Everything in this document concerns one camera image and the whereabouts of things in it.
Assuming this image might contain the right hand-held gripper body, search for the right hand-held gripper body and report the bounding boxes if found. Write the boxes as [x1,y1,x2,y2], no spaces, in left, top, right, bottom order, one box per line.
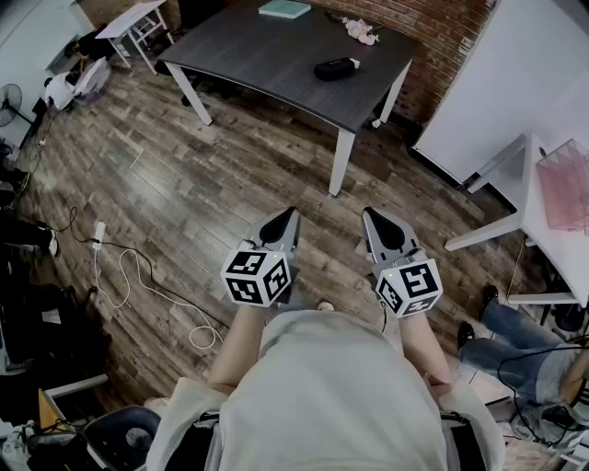
[366,247,444,319]

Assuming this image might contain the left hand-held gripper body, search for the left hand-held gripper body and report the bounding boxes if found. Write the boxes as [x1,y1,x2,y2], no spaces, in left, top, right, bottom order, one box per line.
[220,237,303,308]

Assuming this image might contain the black pouch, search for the black pouch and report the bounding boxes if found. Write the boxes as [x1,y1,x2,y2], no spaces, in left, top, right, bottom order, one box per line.
[313,56,362,83]

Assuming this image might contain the person's left forearm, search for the person's left forearm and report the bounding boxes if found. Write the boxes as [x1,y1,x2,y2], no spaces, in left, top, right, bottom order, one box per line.
[206,301,271,396]

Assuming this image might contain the person's right forearm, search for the person's right forearm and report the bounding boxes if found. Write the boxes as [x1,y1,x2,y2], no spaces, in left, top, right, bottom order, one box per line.
[397,312,456,397]

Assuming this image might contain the person's white shirt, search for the person's white shirt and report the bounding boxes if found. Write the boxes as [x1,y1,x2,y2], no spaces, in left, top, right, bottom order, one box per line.
[145,310,507,471]

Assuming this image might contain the white desk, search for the white desk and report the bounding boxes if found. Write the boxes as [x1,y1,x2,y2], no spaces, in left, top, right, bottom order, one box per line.
[444,132,589,308]

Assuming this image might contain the dark grey table white legs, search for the dark grey table white legs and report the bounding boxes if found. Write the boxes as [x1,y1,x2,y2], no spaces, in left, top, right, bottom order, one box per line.
[155,0,419,199]

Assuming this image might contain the pink translucent box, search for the pink translucent box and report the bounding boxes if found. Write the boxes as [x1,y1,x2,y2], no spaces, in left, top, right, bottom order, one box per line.
[535,138,589,233]

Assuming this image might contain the white partition panel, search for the white partition panel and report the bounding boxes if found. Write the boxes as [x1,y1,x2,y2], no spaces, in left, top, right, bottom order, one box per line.
[408,0,589,188]

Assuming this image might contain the pink flower bunch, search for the pink flower bunch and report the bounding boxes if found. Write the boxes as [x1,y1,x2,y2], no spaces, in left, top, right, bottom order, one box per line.
[341,17,384,47]

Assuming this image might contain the black equipment bag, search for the black equipment bag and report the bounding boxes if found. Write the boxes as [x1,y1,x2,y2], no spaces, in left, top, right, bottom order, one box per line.
[0,250,112,374]

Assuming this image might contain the teal book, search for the teal book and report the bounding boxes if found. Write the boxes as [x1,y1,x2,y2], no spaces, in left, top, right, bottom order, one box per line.
[257,0,313,20]

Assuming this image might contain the black office chair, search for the black office chair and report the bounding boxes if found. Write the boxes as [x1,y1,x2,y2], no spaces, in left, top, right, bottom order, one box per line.
[177,0,240,31]

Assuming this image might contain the small white table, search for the small white table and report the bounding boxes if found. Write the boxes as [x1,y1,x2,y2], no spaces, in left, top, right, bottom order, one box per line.
[94,0,176,76]

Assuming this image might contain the white cloth pile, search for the white cloth pile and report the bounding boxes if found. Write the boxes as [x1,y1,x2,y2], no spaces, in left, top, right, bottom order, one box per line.
[43,56,112,112]

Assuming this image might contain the black standing fan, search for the black standing fan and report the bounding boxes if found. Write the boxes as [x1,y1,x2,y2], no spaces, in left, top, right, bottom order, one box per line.
[0,83,37,131]

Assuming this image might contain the black floor cable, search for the black floor cable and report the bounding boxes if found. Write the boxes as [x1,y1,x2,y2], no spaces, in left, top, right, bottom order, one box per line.
[35,206,231,330]

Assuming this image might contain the white cable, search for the white cable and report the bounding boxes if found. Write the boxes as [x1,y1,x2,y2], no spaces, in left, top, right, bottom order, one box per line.
[93,247,225,351]

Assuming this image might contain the black shoulder strap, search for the black shoulder strap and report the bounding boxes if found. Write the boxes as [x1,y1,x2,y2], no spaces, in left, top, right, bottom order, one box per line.
[439,410,488,471]

